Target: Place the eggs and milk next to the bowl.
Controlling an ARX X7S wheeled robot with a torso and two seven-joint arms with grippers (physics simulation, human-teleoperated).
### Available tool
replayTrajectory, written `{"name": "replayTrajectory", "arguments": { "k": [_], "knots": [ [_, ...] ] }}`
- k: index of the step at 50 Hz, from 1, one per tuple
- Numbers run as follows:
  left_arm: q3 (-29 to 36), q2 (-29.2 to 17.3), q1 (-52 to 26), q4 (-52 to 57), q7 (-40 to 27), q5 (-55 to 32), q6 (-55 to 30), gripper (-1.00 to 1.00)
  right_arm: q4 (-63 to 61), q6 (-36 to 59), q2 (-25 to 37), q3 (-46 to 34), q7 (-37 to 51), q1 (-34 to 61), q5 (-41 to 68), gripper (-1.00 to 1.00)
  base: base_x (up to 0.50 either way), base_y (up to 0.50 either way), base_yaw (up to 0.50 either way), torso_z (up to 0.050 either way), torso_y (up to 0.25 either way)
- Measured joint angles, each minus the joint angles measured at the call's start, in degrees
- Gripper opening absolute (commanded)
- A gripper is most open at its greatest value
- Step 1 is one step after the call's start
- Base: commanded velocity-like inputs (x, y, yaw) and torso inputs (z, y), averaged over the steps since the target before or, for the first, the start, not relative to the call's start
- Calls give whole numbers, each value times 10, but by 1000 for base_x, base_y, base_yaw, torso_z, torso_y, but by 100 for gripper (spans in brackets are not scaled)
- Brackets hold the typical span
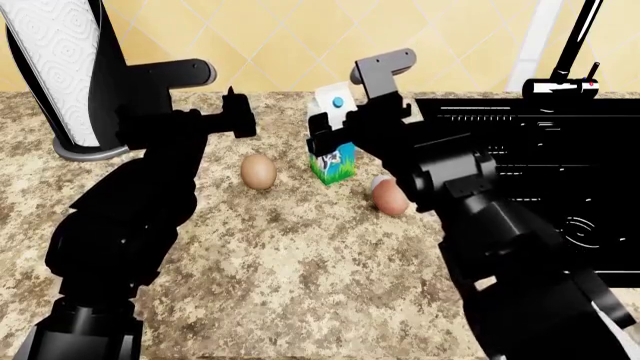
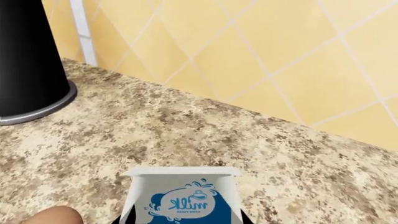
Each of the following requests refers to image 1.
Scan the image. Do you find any white paper towel roll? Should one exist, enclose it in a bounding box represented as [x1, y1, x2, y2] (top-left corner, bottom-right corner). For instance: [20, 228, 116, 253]
[0, 0, 102, 148]

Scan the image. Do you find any white bowl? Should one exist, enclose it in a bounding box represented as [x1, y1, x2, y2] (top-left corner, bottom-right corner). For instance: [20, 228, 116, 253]
[370, 174, 437, 216]

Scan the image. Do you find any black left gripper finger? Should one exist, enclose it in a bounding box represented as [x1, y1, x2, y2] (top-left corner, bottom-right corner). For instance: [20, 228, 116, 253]
[231, 111, 259, 139]
[222, 85, 252, 116]

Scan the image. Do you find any black kitchen sink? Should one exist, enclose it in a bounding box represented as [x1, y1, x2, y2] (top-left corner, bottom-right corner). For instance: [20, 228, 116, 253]
[414, 96, 640, 290]

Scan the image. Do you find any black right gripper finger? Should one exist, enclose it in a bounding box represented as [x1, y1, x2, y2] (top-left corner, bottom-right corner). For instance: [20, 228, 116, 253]
[307, 111, 354, 140]
[305, 129, 362, 156]

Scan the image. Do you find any black paper towel holder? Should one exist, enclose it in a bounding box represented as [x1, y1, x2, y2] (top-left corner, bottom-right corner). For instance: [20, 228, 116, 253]
[52, 0, 132, 163]

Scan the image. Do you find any dark left wrist camera mount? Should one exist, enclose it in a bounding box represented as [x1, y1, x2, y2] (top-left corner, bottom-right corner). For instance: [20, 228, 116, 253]
[124, 57, 219, 93]

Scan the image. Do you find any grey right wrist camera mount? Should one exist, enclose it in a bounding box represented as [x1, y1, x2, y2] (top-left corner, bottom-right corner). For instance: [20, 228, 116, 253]
[348, 47, 419, 101]

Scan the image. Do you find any reddish brown egg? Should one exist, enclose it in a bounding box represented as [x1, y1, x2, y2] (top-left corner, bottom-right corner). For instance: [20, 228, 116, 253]
[371, 178, 412, 217]

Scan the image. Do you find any black kitchen faucet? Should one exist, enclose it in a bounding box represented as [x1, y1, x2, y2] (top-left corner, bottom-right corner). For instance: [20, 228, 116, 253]
[521, 0, 604, 102]

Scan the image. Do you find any milk carton with cow print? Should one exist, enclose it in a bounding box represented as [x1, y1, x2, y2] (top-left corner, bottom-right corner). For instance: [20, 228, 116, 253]
[305, 81, 359, 187]

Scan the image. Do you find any light brown egg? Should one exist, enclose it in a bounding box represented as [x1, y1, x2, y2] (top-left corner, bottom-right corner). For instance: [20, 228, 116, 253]
[240, 153, 278, 191]

